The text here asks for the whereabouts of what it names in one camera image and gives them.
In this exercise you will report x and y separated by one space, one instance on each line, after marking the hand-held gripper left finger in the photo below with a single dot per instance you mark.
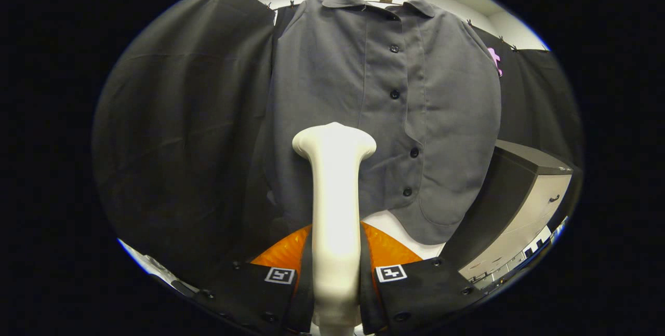
244 289

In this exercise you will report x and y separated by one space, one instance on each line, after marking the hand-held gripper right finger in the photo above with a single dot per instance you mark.
431 289

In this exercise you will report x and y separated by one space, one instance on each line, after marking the white garment steamer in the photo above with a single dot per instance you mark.
335 211

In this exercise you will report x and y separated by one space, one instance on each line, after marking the grey button-up shirt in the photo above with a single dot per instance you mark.
332 76

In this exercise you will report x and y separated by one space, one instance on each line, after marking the cream dress form mannequin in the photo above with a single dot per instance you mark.
395 229

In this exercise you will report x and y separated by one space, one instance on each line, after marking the grey-topped cream cabinet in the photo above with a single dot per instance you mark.
519 206

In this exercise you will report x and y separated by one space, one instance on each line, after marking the black backdrop cloth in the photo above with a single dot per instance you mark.
182 144

